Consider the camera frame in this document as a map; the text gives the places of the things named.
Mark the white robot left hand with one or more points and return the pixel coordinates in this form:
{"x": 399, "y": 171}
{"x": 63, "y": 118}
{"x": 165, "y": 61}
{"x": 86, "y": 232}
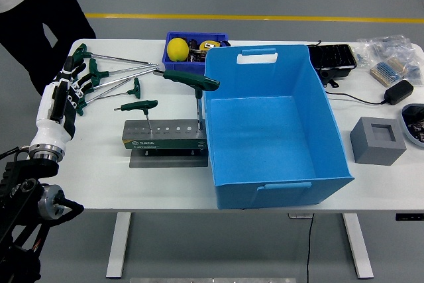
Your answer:
{"x": 49, "y": 110}

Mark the green silver wrench holder stand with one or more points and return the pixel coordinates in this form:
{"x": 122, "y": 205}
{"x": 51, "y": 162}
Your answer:
{"x": 162, "y": 145}

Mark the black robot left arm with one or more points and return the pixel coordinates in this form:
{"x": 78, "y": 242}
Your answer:
{"x": 20, "y": 193}

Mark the dark round tool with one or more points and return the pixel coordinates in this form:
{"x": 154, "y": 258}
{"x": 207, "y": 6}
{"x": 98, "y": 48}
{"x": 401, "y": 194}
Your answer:
{"x": 193, "y": 45}

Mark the large light blue plastic box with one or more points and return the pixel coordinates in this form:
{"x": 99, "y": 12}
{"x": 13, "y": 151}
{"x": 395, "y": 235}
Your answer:
{"x": 265, "y": 130}

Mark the person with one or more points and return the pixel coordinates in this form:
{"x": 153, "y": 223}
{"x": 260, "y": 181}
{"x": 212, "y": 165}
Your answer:
{"x": 23, "y": 31}

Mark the yellow lemon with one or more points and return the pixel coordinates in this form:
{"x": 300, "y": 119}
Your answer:
{"x": 178, "y": 49}

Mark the small dark blue bin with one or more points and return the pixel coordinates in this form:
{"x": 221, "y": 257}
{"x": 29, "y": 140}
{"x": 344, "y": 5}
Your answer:
{"x": 179, "y": 67}

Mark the yellow black tape measure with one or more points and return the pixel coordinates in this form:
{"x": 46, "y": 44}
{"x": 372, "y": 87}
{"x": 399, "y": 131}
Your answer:
{"x": 210, "y": 45}

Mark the white table leg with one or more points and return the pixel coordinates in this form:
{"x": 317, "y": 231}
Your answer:
{"x": 359, "y": 246}
{"x": 117, "y": 246}

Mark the black plastic tray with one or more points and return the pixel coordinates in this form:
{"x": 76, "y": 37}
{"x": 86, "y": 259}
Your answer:
{"x": 333, "y": 57}

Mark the clear plastic parts bags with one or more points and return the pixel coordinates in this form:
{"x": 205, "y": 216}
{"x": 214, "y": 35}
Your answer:
{"x": 387, "y": 46}

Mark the tan resistor strip bundle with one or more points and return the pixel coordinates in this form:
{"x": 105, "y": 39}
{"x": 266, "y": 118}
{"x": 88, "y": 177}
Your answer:
{"x": 389, "y": 71}

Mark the grey hollow cube block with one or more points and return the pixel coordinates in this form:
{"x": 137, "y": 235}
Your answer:
{"x": 371, "y": 150}

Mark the black power adapter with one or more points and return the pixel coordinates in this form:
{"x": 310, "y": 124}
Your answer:
{"x": 399, "y": 92}

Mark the blue-rimmed parts bowl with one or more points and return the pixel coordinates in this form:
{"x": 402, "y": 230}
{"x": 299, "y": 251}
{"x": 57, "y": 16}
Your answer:
{"x": 412, "y": 114}

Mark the black table control panel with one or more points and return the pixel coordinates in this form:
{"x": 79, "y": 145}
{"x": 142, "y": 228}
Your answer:
{"x": 409, "y": 216}

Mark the grey under-table bracket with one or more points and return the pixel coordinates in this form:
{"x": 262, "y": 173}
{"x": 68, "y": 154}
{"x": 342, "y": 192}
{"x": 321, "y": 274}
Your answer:
{"x": 298, "y": 215}

